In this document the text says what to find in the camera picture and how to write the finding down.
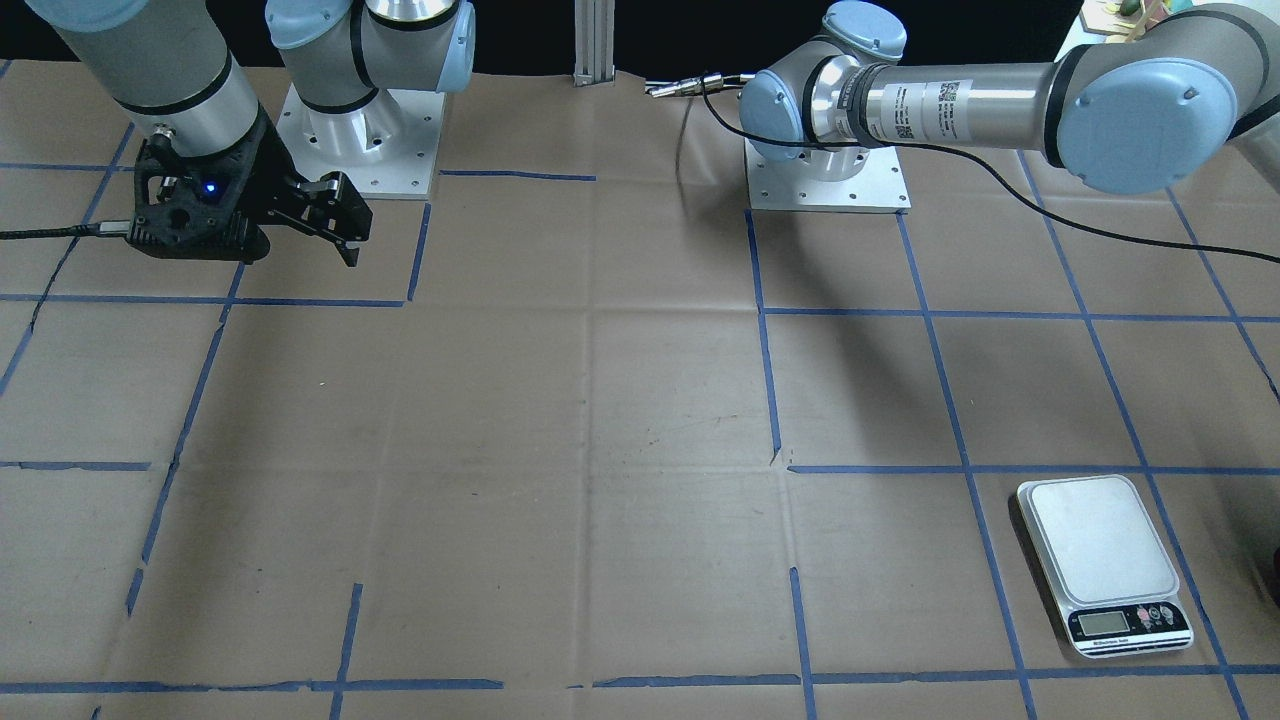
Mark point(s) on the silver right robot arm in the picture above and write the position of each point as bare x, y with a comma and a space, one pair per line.
166, 64

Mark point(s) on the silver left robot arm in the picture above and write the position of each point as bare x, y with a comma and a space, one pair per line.
822, 126

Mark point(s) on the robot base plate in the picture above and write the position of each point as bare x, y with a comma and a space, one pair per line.
845, 181

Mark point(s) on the silver kitchen scale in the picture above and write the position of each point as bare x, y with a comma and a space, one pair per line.
1109, 575

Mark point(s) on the aluminium frame post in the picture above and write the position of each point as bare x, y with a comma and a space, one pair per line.
593, 35

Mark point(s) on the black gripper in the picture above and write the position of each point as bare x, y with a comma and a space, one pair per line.
266, 171

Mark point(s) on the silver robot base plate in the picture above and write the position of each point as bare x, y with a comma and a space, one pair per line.
388, 148

